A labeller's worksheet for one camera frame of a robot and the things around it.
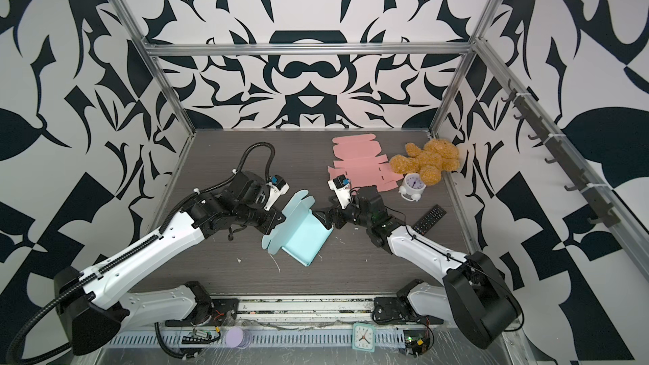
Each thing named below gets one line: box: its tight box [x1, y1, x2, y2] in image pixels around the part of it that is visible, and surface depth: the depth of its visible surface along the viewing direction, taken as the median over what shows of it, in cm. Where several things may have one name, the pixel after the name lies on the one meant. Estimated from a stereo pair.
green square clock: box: [351, 322, 377, 353], surface depth 71 cm
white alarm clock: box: [398, 173, 427, 202], surface depth 101 cm
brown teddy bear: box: [389, 138, 460, 187], surface depth 101 cm
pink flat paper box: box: [327, 133, 404, 192], surface depth 111 cm
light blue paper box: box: [261, 189, 334, 267], surface depth 86 cm
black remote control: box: [412, 203, 448, 236], surface depth 93 cm
